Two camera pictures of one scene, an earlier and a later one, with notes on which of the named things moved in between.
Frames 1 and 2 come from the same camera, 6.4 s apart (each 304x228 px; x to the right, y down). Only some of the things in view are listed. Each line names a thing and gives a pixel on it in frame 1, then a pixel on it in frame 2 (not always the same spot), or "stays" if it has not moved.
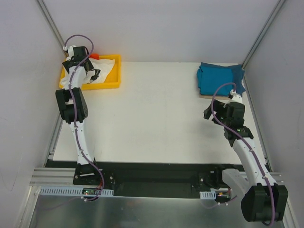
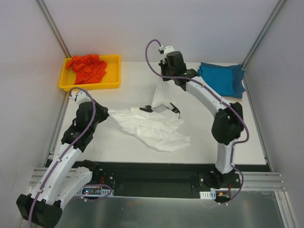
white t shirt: (104, 66) → (158, 128)
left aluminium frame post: (52, 24) stays
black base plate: (147, 176) stays
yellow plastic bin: (114, 80) stays
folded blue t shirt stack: (210, 77) stays
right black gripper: (215, 111) → (165, 71)
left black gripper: (90, 70) → (102, 111)
